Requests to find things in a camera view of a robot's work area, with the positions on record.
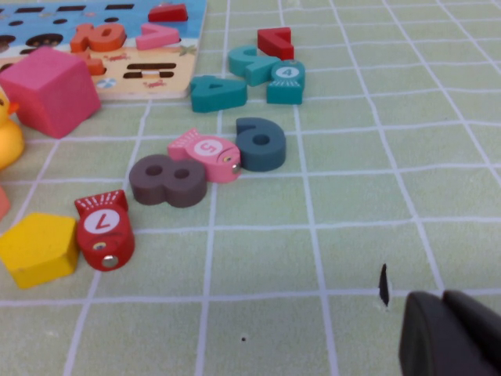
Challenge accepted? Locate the brown number eight piece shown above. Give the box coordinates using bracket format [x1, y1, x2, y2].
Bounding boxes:
[128, 154, 207, 208]

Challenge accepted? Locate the teal fish marked four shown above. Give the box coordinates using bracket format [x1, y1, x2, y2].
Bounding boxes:
[266, 60, 306, 106]

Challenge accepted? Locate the orange number ten piece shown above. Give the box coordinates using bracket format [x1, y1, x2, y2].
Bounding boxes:
[70, 22, 128, 53]

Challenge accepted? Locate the teal number two piece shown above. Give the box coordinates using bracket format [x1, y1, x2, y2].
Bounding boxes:
[228, 45, 282, 87]

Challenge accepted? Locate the orange plus sign piece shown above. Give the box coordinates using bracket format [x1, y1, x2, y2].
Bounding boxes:
[76, 50, 106, 77]

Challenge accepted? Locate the red trapezoid block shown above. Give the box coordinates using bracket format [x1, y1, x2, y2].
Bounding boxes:
[147, 2, 189, 23]

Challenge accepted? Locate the pink fish marked five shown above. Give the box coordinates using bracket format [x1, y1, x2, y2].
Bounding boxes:
[167, 128, 243, 184]

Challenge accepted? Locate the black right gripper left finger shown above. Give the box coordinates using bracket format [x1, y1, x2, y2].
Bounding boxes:
[398, 291, 501, 376]

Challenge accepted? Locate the yellow pentagon block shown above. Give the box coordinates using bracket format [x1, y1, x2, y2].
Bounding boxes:
[0, 212, 81, 290]

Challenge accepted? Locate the red number seven piece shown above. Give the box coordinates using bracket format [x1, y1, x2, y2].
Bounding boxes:
[257, 26, 295, 61]

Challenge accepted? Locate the yellow rubber duck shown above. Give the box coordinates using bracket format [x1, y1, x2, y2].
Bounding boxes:
[0, 88, 26, 170]

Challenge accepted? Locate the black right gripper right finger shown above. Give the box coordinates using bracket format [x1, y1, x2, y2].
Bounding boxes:
[443, 289, 501, 368]

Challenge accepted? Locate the red fish marked seven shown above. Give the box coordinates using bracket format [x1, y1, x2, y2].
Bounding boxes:
[74, 190, 136, 272]

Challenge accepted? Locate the hot pink wooden cube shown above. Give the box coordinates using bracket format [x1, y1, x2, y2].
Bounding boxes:
[0, 45, 102, 139]

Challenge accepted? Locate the wooden number shape puzzle board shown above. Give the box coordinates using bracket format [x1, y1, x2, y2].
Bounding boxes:
[0, 0, 208, 101]

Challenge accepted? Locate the pink greater-than sign piece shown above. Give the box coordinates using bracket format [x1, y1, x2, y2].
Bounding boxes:
[135, 23, 181, 51]

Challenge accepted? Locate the blue-grey number six piece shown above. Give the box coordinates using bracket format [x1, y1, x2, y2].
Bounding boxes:
[235, 117, 287, 172]

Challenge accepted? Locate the green grid tablecloth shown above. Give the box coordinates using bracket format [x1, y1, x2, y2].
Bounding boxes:
[0, 0, 501, 376]

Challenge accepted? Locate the teal number four piece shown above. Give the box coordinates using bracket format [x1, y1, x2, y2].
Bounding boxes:
[189, 74, 248, 114]

